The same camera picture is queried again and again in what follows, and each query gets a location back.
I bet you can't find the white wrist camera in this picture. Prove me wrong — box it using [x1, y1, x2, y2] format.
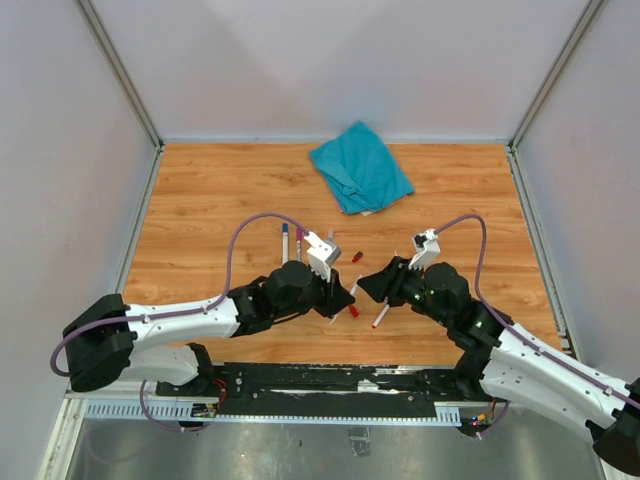
[304, 231, 342, 283]
[409, 229, 441, 271]

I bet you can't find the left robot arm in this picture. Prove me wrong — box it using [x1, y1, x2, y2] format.
[54, 260, 355, 396]

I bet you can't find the blue white marker pen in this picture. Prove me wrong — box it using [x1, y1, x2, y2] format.
[281, 222, 289, 265]

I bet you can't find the white red pen diagonal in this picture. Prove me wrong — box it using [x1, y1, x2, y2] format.
[371, 302, 390, 329]

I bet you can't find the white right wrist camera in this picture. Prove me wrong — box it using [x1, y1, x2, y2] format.
[409, 229, 441, 271]

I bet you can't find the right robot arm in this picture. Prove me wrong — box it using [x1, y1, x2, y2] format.
[358, 257, 639, 476]

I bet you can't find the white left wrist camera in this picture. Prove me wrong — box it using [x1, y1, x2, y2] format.
[304, 231, 342, 283]

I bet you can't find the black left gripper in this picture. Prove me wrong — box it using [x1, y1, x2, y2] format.
[275, 263, 355, 319]

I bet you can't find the teal folded cloth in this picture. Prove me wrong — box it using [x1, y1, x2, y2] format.
[310, 121, 415, 215]

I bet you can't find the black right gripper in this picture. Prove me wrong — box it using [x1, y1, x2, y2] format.
[357, 255, 452, 327]

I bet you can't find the purple white marker pen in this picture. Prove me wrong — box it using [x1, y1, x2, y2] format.
[296, 228, 304, 262]

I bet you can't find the white red pen horizontal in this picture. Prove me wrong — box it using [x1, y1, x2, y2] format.
[349, 275, 362, 297]

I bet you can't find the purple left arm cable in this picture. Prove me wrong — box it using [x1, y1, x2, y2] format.
[49, 212, 309, 434]

